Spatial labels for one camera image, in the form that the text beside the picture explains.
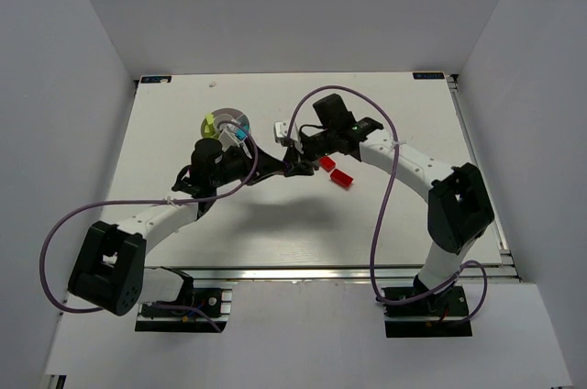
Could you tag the aluminium table frame rail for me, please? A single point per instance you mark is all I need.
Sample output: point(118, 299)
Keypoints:
point(497, 230)

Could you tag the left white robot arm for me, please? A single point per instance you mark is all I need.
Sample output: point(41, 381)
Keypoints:
point(110, 270)

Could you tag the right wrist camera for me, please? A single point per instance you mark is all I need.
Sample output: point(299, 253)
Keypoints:
point(285, 134)

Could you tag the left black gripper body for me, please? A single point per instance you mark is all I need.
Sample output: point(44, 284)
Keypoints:
point(256, 162)

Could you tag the red lego long brick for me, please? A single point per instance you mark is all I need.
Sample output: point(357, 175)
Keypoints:
point(327, 164)

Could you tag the red lego short brick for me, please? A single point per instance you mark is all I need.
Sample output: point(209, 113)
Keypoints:
point(341, 179)

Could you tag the blue table label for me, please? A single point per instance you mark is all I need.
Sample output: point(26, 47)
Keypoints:
point(155, 79)
point(428, 75)

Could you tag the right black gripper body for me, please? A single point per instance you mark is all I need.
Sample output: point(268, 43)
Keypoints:
point(302, 149)

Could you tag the left blue table label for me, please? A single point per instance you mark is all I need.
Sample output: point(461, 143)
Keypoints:
point(155, 79)

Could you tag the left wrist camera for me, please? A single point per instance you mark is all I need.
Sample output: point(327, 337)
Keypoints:
point(227, 136)

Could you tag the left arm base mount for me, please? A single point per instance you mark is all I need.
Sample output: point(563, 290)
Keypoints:
point(174, 301)

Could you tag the right blue table label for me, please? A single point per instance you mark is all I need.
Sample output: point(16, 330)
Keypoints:
point(428, 75)

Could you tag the light green lego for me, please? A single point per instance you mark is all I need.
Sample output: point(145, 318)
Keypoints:
point(208, 132)
point(209, 120)

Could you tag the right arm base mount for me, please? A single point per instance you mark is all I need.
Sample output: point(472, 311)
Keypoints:
point(431, 318)

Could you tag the white divided round container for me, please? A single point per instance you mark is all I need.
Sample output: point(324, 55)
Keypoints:
point(225, 115)

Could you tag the cyan lego brick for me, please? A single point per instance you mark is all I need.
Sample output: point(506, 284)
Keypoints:
point(239, 134)

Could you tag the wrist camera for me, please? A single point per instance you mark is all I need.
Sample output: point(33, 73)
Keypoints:
point(227, 136)
point(285, 134)

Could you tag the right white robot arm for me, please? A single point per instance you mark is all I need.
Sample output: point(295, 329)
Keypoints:
point(459, 209)

